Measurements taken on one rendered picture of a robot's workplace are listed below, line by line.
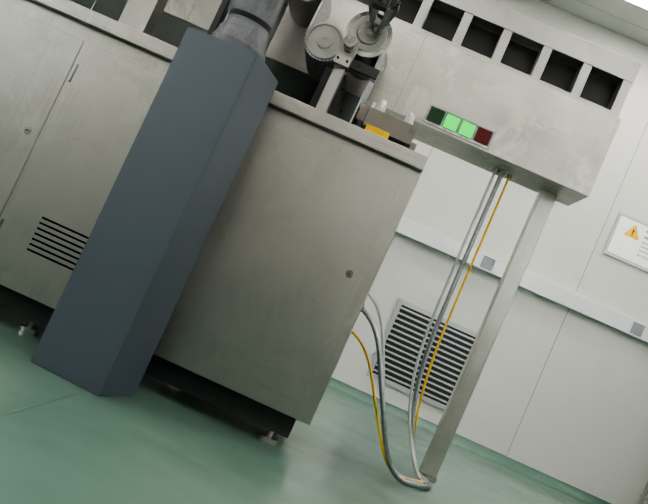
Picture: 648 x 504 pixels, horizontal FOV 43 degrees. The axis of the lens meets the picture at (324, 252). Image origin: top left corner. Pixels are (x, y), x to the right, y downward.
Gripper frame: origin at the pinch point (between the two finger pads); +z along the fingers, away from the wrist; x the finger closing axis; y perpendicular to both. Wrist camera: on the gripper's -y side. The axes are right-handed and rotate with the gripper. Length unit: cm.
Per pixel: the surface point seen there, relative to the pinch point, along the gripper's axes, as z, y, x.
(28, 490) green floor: -22, -183, 5
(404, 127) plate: 16.2, -19.3, -20.7
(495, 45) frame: 17, 49, -38
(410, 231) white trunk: 215, 156, -48
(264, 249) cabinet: 32, -74, 1
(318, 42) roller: 9.6, -5.6, 14.9
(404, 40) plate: 20.1, 33.1, -7.7
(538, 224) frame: 56, 14, -79
